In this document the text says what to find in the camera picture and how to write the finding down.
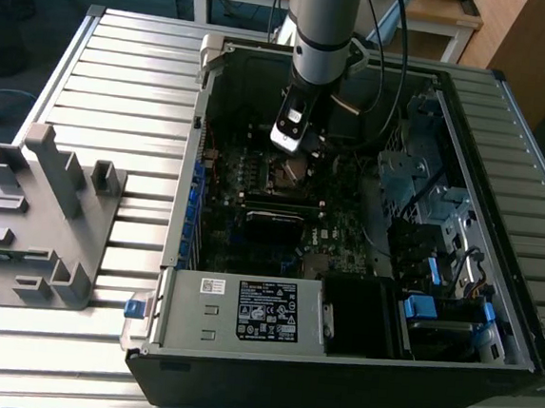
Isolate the grey plastic parts rack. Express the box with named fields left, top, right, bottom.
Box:
left=0, top=118, right=133, bottom=319

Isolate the black looped cable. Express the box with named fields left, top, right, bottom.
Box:
left=453, top=243, right=487, bottom=293

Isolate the CPU with silver top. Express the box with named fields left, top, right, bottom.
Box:
left=281, top=155, right=314, bottom=187

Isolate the coloured wire bundle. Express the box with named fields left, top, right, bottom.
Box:
left=464, top=273, right=493, bottom=305

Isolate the black graphics card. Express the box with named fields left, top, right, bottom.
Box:
left=242, top=208, right=307, bottom=245

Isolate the wooden cabinet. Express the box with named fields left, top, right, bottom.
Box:
left=453, top=0, right=545, bottom=136

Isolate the green Dell motherboard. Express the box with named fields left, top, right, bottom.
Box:
left=192, top=121, right=406, bottom=290

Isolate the blue plastic clip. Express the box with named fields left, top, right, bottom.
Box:
left=421, top=255, right=445, bottom=287

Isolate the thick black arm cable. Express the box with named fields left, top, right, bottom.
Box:
left=356, top=0, right=415, bottom=119

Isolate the silver metal drive cage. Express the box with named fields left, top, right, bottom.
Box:
left=364, top=87, right=534, bottom=302

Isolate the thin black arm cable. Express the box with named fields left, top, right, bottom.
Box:
left=351, top=0, right=393, bottom=114

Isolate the beige case release latch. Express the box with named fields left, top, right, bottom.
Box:
left=195, top=32, right=229, bottom=89

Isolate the blue floor cable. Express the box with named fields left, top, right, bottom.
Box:
left=0, top=87, right=39, bottom=105

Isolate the black open PC case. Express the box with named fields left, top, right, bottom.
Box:
left=113, top=27, right=545, bottom=408

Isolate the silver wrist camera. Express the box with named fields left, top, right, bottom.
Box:
left=267, top=96, right=312, bottom=156

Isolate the small finned heatsink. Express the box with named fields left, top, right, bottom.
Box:
left=302, top=252, right=332, bottom=281

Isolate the blue case latch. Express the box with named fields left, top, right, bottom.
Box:
left=124, top=299, right=146, bottom=321

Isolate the hard disk in blue carrier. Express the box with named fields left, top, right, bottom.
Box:
left=396, top=293, right=501, bottom=368

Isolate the CPU socket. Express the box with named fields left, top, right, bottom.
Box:
left=262, top=151, right=320, bottom=200

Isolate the silver power supply unit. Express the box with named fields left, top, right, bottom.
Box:
left=147, top=264, right=334, bottom=362

